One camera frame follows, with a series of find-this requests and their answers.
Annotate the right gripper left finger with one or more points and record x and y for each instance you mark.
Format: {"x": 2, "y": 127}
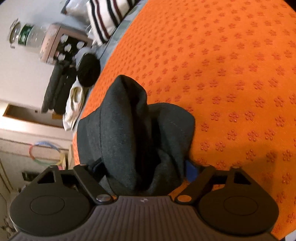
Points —
{"x": 95, "y": 191}

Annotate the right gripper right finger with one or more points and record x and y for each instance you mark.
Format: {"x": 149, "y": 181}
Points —
{"x": 199, "y": 178}

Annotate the dark grey trousers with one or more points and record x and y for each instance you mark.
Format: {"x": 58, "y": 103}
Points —
{"x": 142, "y": 146}

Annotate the stack of dark folded clothes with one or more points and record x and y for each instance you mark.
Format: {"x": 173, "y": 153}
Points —
{"x": 63, "y": 77}

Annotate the hula hoop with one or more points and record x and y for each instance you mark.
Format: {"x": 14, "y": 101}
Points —
{"x": 45, "y": 154}

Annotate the white quilted garment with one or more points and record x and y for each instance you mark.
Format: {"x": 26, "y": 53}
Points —
{"x": 74, "y": 105}

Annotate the orange patterned mat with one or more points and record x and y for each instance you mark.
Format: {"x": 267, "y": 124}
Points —
{"x": 231, "y": 64}

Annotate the black rolled garment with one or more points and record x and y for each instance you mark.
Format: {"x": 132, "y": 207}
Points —
{"x": 88, "y": 70}

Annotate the grey folded garment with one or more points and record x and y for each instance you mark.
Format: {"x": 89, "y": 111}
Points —
{"x": 83, "y": 51}

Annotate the pink water dispenser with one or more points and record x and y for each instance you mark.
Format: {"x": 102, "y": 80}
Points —
{"x": 62, "y": 43}

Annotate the water bottle on dispenser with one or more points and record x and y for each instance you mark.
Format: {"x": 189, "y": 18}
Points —
{"x": 27, "y": 35}

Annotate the striped folded sweater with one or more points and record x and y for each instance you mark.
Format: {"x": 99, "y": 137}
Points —
{"x": 105, "y": 17}

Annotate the white bag with plastic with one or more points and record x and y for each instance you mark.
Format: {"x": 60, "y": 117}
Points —
{"x": 75, "y": 8}

